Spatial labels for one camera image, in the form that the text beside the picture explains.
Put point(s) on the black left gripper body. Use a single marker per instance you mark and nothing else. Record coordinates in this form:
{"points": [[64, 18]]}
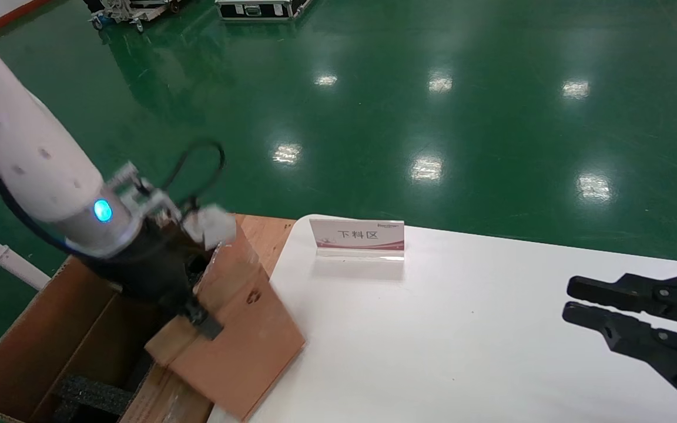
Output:
{"points": [[150, 264]]}

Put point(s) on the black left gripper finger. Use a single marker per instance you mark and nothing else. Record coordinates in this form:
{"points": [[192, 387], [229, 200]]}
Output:
{"points": [[206, 323]]}

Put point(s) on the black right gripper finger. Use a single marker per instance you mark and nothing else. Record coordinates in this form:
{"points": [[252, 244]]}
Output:
{"points": [[638, 291], [650, 346]]}

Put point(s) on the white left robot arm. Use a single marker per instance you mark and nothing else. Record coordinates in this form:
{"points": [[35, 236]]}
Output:
{"points": [[33, 153]]}

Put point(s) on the large cardboard box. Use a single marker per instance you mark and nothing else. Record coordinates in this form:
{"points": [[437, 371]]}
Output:
{"points": [[39, 341]]}

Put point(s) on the black foam insert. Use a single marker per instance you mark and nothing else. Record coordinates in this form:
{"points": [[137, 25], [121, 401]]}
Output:
{"points": [[89, 396]]}

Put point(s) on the white plastic pipe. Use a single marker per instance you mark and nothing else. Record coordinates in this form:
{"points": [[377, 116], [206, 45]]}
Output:
{"points": [[3, 255]]}

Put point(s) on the acrylic sign with Chinese text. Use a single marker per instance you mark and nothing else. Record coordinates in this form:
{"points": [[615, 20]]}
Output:
{"points": [[356, 235]]}

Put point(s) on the wheeled metal cart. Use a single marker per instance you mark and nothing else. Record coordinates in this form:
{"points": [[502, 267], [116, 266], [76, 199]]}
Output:
{"points": [[133, 12]]}

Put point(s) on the black aluminium flight case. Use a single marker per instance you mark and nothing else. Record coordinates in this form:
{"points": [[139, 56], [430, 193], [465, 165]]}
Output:
{"points": [[256, 10]]}

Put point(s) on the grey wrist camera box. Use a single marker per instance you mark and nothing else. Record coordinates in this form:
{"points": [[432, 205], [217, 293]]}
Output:
{"points": [[212, 226]]}

